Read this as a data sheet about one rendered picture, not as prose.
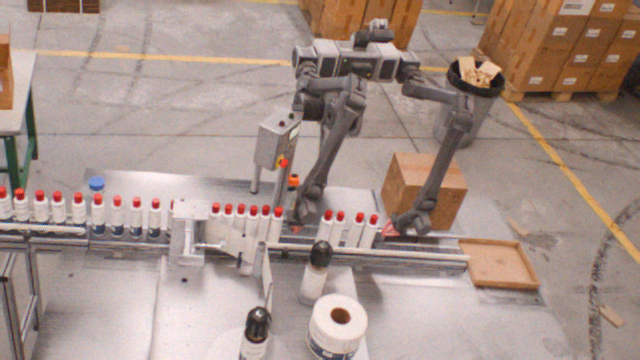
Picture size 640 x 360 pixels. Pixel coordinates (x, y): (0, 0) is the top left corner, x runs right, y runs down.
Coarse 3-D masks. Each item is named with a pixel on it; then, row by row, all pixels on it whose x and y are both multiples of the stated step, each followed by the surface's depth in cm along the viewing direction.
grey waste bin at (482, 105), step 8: (448, 88) 488; (456, 88) 479; (496, 96) 484; (440, 104) 504; (480, 104) 479; (488, 104) 482; (440, 112) 504; (448, 112) 495; (480, 112) 485; (488, 112) 494; (440, 120) 505; (480, 120) 493; (440, 128) 507; (472, 128) 496; (440, 136) 509; (464, 136) 500; (472, 136) 504; (464, 144) 508
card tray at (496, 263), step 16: (464, 240) 296; (480, 240) 296; (496, 240) 297; (480, 256) 291; (496, 256) 293; (512, 256) 295; (480, 272) 283; (496, 272) 285; (512, 272) 286; (528, 272) 288; (528, 288) 281
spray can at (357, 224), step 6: (360, 216) 262; (354, 222) 264; (360, 222) 264; (354, 228) 265; (360, 228) 265; (348, 234) 270; (354, 234) 267; (360, 234) 268; (348, 240) 270; (354, 240) 269; (348, 246) 272; (354, 246) 271
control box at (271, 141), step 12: (264, 120) 237; (276, 120) 239; (288, 120) 240; (300, 120) 244; (264, 132) 236; (276, 132) 233; (288, 132) 238; (264, 144) 239; (276, 144) 235; (264, 156) 242; (276, 156) 239; (288, 156) 250; (276, 168) 244
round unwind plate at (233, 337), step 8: (240, 328) 231; (224, 336) 227; (232, 336) 228; (240, 336) 229; (272, 336) 231; (216, 344) 224; (224, 344) 225; (232, 344) 225; (240, 344) 226; (272, 344) 228; (280, 344) 229; (208, 352) 221; (216, 352) 222; (224, 352) 222; (232, 352) 223; (272, 352) 225; (280, 352) 226; (288, 352) 227
